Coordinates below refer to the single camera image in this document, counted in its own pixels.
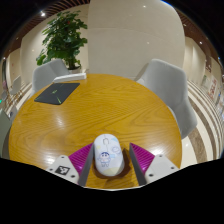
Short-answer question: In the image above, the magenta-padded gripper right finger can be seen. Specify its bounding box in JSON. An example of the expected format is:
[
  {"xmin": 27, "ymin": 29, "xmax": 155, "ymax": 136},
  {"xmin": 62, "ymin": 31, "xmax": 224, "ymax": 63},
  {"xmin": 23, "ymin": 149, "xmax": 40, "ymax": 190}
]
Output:
[{"xmin": 128, "ymin": 142, "xmax": 180, "ymax": 186}]

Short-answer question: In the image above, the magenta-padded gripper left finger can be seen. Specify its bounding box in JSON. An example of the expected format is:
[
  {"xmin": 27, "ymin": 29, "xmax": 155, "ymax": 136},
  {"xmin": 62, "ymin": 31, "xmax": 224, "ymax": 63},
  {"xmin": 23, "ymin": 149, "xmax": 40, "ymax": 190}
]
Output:
[{"xmin": 45, "ymin": 142, "xmax": 95, "ymax": 187}]

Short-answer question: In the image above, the white cartoon-print computer mouse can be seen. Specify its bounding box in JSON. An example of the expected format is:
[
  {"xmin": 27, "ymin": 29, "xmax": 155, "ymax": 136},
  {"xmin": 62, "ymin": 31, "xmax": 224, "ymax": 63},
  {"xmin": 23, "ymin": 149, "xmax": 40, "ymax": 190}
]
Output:
[{"xmin": 92, "ymin": 133, "xmax": 126, "ymax": 177}]

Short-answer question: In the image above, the black mouse pad green line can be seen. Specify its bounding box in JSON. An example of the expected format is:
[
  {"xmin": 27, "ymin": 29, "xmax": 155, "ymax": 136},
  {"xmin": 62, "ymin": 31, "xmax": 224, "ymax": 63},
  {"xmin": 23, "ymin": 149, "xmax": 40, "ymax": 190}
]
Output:
[{"xmin": 34, "ymin": 82, "xmax": 81, "ymax": 106}]

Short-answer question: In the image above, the grey shell chair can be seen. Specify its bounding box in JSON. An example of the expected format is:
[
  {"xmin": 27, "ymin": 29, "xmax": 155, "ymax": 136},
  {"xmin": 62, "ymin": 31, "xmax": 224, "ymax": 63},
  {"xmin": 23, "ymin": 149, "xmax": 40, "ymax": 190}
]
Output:
[
  {"xmin": 0, "ymin": 107, "xmax": 18, "ymax": 160},
  {"xmin": 9, "ymin": 75, "xmax": 23, "ymax": 97},
  {"xmin": 31, "ymin": 59, "xmax": 71, "ymax": 97},
  {"xmin": 134, "ymin": 58, "xmax": 198, "ymax": 140}
]

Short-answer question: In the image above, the white power strip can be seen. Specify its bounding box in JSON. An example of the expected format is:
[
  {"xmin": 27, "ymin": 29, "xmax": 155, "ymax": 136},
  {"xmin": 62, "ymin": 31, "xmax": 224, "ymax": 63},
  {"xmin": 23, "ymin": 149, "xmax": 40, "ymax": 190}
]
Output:
[{"xmin": 52, "ymin": 72, "xmax": 88, "ymax": 84}]

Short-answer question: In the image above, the red white poster board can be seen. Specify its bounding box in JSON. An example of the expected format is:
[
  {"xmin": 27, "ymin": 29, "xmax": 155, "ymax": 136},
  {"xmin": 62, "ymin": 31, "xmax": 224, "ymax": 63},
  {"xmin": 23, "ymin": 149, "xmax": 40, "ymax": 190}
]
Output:
[{"xmin": 207, "ymin": 77, "xmax": 220, "ymax": 100}]

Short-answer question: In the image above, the green potted plant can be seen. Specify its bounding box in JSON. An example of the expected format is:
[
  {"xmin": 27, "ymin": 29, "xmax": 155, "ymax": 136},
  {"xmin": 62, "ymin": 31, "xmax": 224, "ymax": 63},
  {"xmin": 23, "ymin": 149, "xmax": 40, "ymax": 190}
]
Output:
[{"xmin": 35, "ymin": 10, "xmax": 89, "ymax": 71}]

